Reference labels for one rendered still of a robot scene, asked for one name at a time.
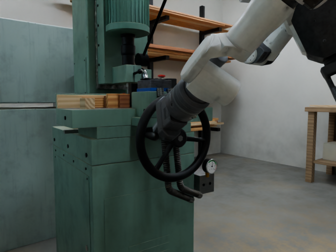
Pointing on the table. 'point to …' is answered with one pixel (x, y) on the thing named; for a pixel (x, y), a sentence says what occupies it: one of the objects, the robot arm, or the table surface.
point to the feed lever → (140, 60)
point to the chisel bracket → (126, 74)
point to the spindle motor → (127, 17)
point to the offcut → (87, 103)
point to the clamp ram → (132, 90)
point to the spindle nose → (128, 48)
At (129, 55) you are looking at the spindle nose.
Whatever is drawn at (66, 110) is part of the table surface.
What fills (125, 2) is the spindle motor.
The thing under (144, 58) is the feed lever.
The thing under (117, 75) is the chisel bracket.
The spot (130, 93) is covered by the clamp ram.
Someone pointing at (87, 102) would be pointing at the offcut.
